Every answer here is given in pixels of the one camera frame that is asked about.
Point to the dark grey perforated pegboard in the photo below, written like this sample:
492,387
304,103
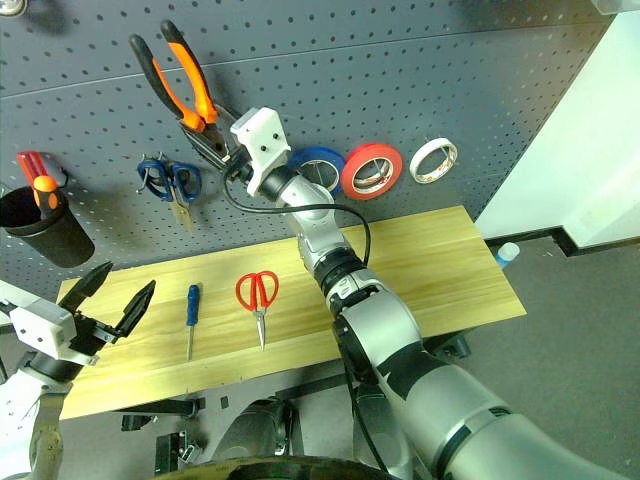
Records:
350,75

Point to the orange and black screwdriver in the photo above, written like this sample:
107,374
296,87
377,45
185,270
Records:
45,192

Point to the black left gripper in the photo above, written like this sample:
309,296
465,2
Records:
87,337

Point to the silver metal knob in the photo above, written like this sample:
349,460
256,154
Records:
11,4

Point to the orange and black pliers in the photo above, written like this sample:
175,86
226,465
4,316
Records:
195,85

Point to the black cup holder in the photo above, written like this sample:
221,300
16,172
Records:
65,240

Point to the white bottle with blue cap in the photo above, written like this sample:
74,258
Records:
507,252

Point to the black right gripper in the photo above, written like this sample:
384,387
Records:
239,170

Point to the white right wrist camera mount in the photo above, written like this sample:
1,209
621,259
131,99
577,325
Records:
262,140

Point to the white tape roll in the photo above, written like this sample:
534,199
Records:
417,162

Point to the clear plastic container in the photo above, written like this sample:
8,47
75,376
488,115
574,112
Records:
617,4

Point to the metal pegboard hook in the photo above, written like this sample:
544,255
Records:
145,177

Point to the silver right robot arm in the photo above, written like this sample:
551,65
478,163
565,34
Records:
380,325

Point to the blue tape roll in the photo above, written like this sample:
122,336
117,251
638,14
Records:
305,154

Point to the red tape roll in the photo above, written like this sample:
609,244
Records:
350,172

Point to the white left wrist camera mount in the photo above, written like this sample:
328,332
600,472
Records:
42,325

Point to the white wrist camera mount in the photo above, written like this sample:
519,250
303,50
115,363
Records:
262,140
42,325

